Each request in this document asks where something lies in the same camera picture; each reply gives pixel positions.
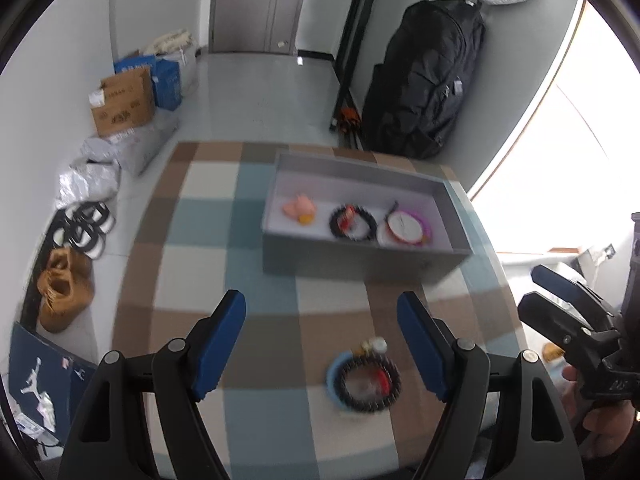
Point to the black backpack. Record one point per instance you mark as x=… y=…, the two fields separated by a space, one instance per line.
x=425 y=80

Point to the blue cardboard box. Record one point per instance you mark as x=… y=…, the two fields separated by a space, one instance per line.
x=167 y=85

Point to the grey storage box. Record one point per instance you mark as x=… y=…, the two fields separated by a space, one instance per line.
x=350 y=265

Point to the large white round badge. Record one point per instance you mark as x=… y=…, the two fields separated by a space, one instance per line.
x=406 y=227

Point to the red charm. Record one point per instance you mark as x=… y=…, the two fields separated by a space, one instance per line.
x=348 y=215

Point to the black white sneaker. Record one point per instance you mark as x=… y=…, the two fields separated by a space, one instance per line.
x=95 y=217
x=80 y=240

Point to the grey parcel bag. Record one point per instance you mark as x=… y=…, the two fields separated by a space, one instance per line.
x=142 y=147

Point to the person's right hand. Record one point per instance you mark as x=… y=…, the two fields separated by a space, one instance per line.
x=610 y=430

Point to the silver crumpled bag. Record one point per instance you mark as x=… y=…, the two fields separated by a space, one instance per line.
x=90 y=185

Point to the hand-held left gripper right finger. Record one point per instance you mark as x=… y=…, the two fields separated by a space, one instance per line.
x=422 y=345

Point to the beige cloth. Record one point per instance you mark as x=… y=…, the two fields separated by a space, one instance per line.
x=167 y=42

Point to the checkered tablecloth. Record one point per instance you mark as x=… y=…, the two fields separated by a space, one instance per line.
x=200 y=270

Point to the white plastic bag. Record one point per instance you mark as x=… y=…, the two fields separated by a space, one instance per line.
x=187 y=67

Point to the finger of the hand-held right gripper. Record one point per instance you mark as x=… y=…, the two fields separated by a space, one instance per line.
x=555 y=280
x=550 y=322

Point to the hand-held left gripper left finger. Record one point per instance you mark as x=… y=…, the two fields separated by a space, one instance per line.
x=220 y=345

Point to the black metal frame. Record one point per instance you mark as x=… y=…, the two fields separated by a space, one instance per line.
x=355 y=35

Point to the brown cardboard box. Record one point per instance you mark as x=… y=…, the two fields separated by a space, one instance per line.
x=125 y=107

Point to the brown shoe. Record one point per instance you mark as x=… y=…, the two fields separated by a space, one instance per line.
x=70 y=265
x=62 y=305

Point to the grey door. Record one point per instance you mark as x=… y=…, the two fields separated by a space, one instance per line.
x=250 y=5

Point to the pink pig charm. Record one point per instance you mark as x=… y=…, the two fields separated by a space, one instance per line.
x=300 y=207

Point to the orange black tool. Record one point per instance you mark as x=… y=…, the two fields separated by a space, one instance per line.
x=349 y=119

